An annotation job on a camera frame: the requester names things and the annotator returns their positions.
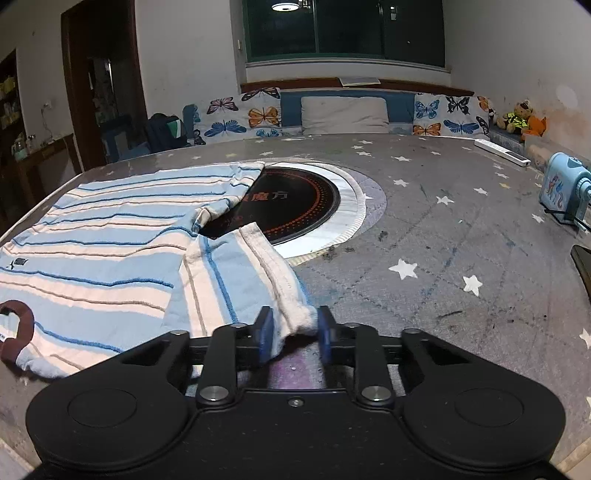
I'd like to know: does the blue striped shirt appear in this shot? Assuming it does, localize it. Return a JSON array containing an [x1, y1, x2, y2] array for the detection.
[[1, 162, 318, 379]]

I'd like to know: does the black round induction cooktop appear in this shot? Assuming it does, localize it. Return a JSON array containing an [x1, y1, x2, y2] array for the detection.
[[200, 167, 341, 245]]

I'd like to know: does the grey star table cover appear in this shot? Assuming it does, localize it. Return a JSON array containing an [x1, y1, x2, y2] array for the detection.
[[0, 133, 591, 467]]

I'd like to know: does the dark backpack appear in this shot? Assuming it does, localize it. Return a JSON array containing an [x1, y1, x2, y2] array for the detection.
[[145, 113, 188, 153]]

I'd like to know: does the grey pillow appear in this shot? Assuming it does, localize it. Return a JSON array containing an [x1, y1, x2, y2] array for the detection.
[[301, 96, 390, 135]]

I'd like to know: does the left butterfly cushion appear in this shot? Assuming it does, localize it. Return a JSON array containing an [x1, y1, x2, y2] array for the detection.
[[182, 87, 283, 146]]

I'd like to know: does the butterfly cushion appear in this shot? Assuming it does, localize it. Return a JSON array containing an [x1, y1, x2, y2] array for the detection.
[[412, 94, 495, 138], [182, 87, 283, 146]]

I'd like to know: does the right butterfly cushion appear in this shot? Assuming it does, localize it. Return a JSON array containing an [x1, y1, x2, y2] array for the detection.
[[412, 94, 495, 138]]

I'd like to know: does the white remote control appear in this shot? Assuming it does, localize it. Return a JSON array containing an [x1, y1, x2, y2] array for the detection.
[[474, 139, 531, 167]]

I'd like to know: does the book on window ledge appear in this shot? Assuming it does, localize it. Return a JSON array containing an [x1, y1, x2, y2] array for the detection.
[[339, 76, 381, 88]]

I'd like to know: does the wooden side table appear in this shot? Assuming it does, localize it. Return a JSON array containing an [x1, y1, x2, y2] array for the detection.
[[1, 134, 83, 209]]

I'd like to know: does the light blue unicorn box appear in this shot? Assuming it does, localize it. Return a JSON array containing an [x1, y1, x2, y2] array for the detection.
[[540, 152, 590, 218]]

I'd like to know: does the teddy bear yellow vest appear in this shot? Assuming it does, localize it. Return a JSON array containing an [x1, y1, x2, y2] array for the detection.
[[496, 100, 534, 134]]

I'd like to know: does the orange plush toy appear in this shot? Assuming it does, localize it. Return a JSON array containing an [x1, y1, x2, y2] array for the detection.
[[522, 115, 547, 141]]

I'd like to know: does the window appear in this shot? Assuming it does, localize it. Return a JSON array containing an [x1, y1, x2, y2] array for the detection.
[[242, 0, 446, 68]]

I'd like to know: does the wooden door frame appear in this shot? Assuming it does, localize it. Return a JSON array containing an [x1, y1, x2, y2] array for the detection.
[[61, 0, 149, 170]]

